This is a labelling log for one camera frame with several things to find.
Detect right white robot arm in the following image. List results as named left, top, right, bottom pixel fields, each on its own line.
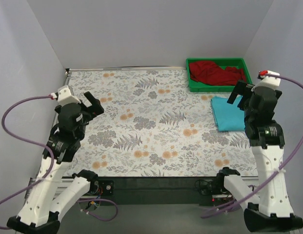
left=216, top=78, right=303, bottom=233

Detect purple cable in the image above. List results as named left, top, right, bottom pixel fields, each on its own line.
left=0, top=94, right=119, bottom=230
left=200, top=75, right=303, bottom=219

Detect red t shirt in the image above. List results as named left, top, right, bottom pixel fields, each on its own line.
left=189, top=60, right=247, bottom=86

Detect floral tablecloth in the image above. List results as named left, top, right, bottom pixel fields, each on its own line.
left=65, top=70, right=258, bottom=176

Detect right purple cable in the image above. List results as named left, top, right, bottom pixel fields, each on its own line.
left=200, top=75, right=303, bottom=219

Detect aluminium front rail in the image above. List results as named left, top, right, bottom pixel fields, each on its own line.
left=25, top=177, right=264, bottom=198

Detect turquoise t shirt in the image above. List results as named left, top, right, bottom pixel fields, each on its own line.
left=211, top=96, right=245, bottom=132

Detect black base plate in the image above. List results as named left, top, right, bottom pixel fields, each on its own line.
left=90, top=178, right=233, bottom=206

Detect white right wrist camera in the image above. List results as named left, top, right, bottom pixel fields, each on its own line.
left=252, top=70, right=281, bottom=90

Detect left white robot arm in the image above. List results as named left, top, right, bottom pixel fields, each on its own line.
left=6, top=90, right=104, bottom=234

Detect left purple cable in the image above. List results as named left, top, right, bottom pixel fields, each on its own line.
left=0, top=94, right=119, bottom=230

